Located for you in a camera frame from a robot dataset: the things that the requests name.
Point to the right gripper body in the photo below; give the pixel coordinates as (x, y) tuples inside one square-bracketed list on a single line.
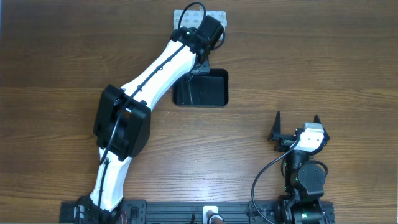
[(284, 142)]

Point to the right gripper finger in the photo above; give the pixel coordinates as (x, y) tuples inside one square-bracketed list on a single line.
[(276, 130), (326, 137)]

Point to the clear test tube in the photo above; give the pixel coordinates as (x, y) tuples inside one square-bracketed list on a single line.
[(222, 14), (189, 91)]

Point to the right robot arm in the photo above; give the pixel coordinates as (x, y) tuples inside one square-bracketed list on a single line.
[(306, 180)]

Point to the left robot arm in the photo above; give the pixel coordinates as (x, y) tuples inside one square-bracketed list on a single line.
[(168, 68)]

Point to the black tray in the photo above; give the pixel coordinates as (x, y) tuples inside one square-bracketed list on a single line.
[(211, 93)]

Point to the white test tube rack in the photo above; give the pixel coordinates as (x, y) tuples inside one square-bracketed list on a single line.
[(189, 20)]

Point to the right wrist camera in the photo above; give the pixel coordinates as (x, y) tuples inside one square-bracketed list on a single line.
[(309, 137)]

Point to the mounting rail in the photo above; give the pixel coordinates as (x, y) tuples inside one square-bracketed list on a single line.
[(174, 211)]

